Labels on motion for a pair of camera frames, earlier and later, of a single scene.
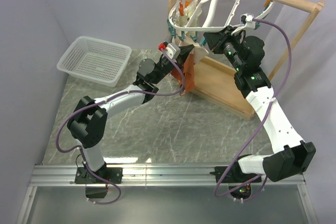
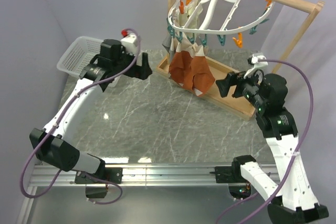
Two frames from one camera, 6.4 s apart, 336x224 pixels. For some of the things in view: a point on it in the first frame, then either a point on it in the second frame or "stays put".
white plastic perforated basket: x=96 y=60 stays put
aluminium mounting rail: x=146 y=175 stays put
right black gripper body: x=227 y=44 -> x=251 y=87
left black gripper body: x=164 y=69 -> x=136 y=71
